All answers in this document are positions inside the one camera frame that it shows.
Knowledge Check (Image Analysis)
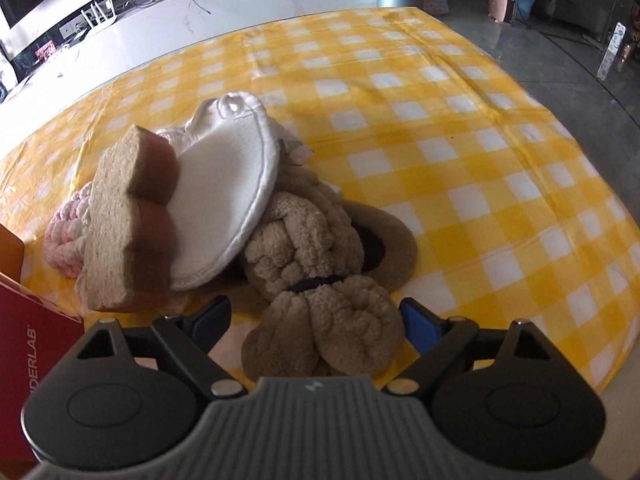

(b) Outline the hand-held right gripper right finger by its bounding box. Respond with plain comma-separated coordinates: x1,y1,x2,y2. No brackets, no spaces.
385,298,566,397

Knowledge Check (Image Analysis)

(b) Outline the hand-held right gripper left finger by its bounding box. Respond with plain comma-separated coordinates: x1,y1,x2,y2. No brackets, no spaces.
75,295,247,400

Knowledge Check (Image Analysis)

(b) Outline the brown plush cloth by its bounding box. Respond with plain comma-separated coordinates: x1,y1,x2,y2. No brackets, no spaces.
345,200,419,295

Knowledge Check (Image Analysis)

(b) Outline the white round pad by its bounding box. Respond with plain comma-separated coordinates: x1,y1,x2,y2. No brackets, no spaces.
169,91,281,291

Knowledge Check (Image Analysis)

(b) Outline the brown sponge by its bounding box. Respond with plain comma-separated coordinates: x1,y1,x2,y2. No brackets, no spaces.
82,125,181,312

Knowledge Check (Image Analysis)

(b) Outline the yellow checked tablecloth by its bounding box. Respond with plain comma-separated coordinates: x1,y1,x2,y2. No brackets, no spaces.
0,6,632,396

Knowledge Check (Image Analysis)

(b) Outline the pink white knitted cloth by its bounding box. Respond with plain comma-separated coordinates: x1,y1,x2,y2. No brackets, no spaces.
44,180,94,282

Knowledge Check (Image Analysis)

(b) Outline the red box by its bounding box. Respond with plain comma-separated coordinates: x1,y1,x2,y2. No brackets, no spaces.
0,272,84,461

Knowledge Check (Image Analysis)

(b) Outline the white router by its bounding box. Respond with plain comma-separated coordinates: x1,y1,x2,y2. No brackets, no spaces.
79,0,119,30

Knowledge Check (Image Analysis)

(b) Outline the pink heater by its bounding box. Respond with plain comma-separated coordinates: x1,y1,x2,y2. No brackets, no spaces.
490,0,521,25

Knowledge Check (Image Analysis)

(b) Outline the blue white carton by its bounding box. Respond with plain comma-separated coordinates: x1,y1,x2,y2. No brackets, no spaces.
597,22,629,81

